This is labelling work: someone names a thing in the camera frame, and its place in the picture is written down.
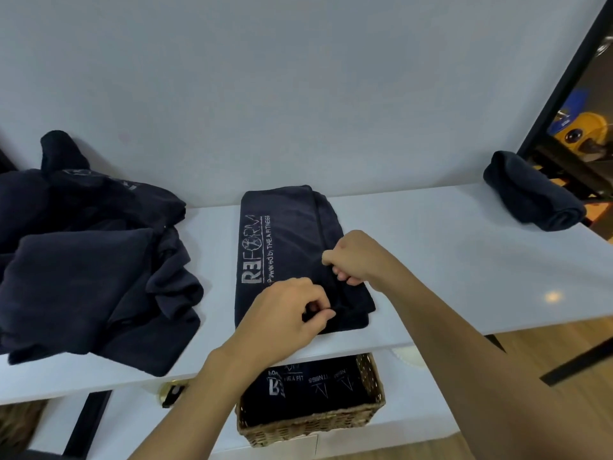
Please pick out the person's left hand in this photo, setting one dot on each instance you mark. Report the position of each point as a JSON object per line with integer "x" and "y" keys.
{"x": 278, "y": 320}

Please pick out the person's right hand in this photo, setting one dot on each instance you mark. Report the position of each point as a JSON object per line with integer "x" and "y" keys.
{"x": 369, "y": 261}

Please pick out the dark navy printed towel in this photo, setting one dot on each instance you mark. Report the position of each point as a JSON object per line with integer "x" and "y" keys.
{"x": 531, "y": 196}
{"x": 287, "y": 210}

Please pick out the woven wicker basket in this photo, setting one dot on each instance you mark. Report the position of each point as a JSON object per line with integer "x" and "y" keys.
{"x": 311, "y": 426}

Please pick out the heap of dark navy towels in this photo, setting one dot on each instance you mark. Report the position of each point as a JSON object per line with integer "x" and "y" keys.
{"x": 81, "y": 282}

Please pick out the person's left forearm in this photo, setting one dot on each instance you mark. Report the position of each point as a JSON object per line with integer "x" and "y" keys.
{"x": 191, "y": 416}

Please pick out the person's right forearm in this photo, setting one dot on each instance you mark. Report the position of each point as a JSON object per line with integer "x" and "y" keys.
{"x": 479, "y": 378}

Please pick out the gold black object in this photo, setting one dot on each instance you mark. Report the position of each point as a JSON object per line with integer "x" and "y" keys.
{"x": 172, "y": 395}

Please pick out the black metal shelf leg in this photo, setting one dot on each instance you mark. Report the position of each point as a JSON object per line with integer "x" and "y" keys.
{"x": 495, "y": 342}
{"x": 88, "y": 421}

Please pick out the black weight rack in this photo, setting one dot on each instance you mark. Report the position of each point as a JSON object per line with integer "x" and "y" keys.
{"x": 565, "y": 162}

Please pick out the black metal bar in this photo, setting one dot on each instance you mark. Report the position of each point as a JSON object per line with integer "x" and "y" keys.
{"x": 574, "y": 364}

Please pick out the large wicker hamper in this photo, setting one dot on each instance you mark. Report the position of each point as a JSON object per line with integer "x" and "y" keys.
{"x": 19, "y": 426}

